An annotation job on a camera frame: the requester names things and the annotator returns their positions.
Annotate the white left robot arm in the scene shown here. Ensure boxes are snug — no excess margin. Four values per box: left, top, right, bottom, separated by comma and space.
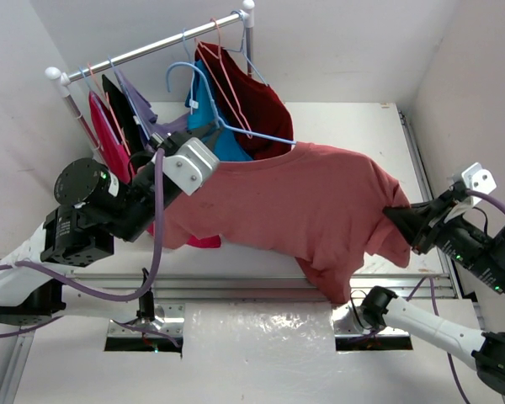
0, 123, 221, 326

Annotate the silver clothes rack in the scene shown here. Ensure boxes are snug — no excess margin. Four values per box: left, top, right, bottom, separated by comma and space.
45, 0, 256, 152

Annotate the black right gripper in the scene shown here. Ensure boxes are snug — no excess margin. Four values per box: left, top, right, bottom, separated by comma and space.
383, 189, 505, 295

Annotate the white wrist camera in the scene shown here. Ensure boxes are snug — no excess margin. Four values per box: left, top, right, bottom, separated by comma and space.
162, 138, 220, 196
452, 162, 497, 194

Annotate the black t-shirt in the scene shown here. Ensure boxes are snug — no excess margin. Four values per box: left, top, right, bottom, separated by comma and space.
102, 75, 145, 155

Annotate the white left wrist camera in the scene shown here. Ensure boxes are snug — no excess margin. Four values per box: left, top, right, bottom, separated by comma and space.
162, 138, 220, 196

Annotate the magenta pink t-shirt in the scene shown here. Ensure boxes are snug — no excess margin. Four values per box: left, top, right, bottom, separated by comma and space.
88, 92, 221, 249

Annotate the aluminium rail frame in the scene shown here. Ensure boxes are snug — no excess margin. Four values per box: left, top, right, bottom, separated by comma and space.
0, 103, 475, 403

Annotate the pink wire hanger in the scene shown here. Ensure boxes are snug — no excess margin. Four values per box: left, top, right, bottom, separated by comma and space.
210, 18, 251, 130

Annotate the light blue wire hanger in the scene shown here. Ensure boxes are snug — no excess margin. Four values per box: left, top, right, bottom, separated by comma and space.
165, 61, 297, 146

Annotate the lavender purple t-shirt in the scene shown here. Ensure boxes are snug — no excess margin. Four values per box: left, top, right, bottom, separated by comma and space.
114, 68, 189, 146

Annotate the blue hanger at rack end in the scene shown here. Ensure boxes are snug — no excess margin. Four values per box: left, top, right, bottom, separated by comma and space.
226, 9, 268, 86

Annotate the dark red t-shirt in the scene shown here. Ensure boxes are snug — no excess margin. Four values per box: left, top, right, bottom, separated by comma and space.
194, 42, 294, 160

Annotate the teal blue t-shirt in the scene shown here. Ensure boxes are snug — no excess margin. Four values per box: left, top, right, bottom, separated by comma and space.
185, 60, 252, 162

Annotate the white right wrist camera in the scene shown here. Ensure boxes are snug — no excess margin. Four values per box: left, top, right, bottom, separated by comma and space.
452, 162, 497, 194

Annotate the salmon pink t-shirt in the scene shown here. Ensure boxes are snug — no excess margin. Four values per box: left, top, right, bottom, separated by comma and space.
163, 142, 411, 304

